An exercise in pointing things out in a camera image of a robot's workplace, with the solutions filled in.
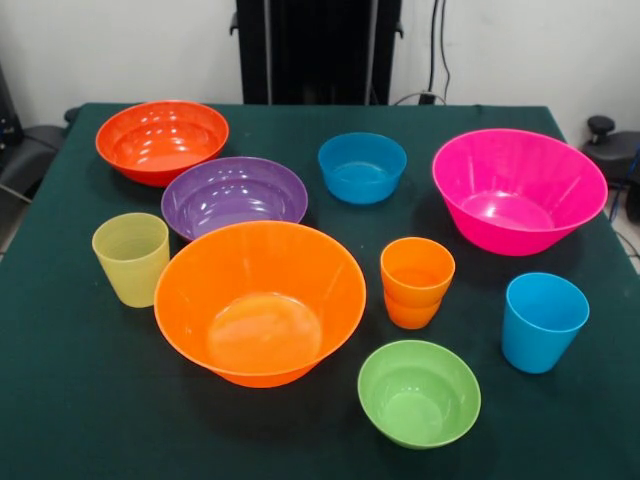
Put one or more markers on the small blue plastic bowl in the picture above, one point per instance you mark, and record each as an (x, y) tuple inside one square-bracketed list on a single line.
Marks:
[(362, 170)]

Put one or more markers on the orange plastic cup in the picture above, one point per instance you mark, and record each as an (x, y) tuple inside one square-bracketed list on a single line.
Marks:
[(412, 317), (417, 275)]

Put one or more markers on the purple plastic bowl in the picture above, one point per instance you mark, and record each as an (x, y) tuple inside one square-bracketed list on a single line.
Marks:
[(232, 200)]

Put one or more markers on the red plastic bowl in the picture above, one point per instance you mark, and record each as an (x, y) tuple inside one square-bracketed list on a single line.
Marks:
[(160, 140)]

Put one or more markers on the pale yellow-green plastic cup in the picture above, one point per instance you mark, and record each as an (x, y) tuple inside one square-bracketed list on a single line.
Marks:
[(131, 270)]

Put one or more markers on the black office chair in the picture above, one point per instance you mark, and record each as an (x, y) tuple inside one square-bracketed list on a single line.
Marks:
[(615, 150), (30, 150)]

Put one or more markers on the large orange plastic bowl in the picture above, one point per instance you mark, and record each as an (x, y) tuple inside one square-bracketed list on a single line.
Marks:
[(260, 310)]

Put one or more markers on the large pink plastic bowl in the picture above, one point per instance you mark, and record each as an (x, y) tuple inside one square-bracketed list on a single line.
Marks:
[(515, 200)]

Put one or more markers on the blue plastic cup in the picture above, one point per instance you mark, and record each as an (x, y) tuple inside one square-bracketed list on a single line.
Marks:
[(542, 335)]

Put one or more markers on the small green plastic bowl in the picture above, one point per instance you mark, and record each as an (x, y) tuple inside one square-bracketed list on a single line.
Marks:
[(417, 400)]

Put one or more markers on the dark green table cloth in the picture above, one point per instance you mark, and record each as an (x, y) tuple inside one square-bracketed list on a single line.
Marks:
[(75, 375)]

